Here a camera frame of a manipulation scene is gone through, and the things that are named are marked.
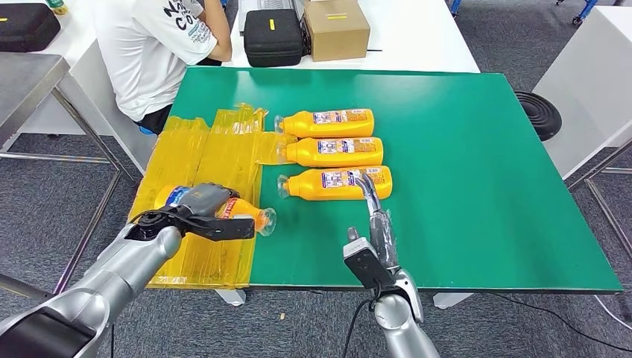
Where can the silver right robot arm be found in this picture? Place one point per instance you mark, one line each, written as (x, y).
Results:
(402, 326)

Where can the blue wheeled cart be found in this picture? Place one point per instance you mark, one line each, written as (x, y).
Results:
(585, 10)

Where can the brown cardboard box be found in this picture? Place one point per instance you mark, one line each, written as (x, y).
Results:
(335, 39)

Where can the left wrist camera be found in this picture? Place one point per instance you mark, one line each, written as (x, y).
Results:
(222, 230)

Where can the yellow taped plastic sheet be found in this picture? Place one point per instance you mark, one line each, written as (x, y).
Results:
(207, 153)

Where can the steel table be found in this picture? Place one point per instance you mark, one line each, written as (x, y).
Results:
(24, 79)

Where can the white table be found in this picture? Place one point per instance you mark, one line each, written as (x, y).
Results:
(587, 89)

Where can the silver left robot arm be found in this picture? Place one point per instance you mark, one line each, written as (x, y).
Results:
(113, 276)

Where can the person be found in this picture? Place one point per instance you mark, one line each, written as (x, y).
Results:
(143, 59)

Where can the black zip case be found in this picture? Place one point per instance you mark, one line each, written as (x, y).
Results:
(271, 47)
(24, 29)

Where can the steel leg frame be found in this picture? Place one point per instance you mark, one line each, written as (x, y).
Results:
(600, 165)

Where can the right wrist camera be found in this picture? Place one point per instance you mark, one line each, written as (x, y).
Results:
(368, 267)

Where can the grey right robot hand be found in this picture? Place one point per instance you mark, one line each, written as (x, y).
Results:
(385, 237)

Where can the orange detergent bottle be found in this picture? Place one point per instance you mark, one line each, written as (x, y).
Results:
(244, 210)
(316, 190)
(326, 129)
(335, 158)

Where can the black ribbed round stool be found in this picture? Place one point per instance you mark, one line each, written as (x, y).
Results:
(540, 116)

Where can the blue frame piece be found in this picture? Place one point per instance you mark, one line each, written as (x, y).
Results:
(454, 6)

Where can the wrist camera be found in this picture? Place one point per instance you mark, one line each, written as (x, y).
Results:
(368, 267)
(222, 230)

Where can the white table foot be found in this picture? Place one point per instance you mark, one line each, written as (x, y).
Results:
(449, 300)
(234, 298)

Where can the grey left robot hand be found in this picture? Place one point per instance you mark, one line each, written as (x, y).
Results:
(207, 200)

